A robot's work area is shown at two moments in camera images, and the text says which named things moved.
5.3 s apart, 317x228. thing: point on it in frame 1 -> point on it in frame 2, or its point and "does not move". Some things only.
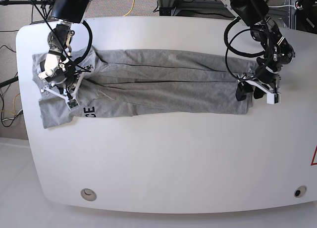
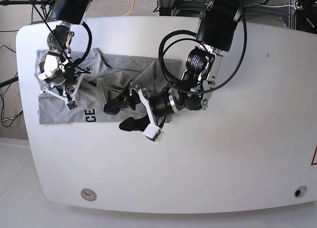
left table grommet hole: x=88 y=195 does not move
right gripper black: x=265 y=75 -> x=159 y=102
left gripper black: x=65 y=78 does not move
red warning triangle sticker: x=312 y=161 does not move
